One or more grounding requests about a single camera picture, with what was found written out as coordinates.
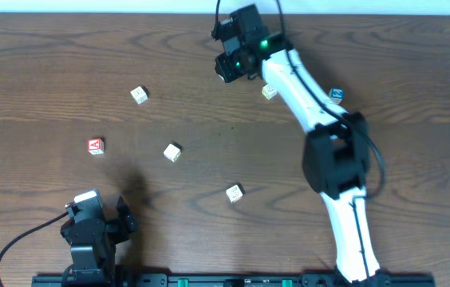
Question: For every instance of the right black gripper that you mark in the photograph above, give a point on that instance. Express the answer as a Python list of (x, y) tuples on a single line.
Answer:
[(230, 45)]

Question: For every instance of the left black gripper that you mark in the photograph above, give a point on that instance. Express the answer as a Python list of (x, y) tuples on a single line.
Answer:
[(114, 225)]

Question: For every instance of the red letter I block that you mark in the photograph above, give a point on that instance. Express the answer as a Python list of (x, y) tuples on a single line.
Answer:
[(269, 91)]

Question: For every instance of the blue number 2 block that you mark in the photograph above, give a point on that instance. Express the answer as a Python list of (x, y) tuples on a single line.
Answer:
[(336, 95)]

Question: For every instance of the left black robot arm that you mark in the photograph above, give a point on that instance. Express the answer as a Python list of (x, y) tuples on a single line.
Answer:
[(95, 265)]

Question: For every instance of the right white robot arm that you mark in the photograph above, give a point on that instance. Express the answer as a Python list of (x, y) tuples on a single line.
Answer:
[(337, 150)]

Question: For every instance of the red letter A block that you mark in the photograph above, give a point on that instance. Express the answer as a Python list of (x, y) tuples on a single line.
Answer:
[(95, 146)]

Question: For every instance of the white block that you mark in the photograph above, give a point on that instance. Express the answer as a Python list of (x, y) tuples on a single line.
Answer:
[(139, 95), (172, 152), (234, 193)]

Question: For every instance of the white block lower centre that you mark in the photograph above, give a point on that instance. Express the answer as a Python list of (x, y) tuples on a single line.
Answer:
[(234, 193)]

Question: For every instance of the white block upper left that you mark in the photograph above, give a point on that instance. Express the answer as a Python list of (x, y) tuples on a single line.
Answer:
[(139, 95)]

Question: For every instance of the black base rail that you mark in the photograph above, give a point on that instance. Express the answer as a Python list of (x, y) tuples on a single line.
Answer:
[(305, 280)]

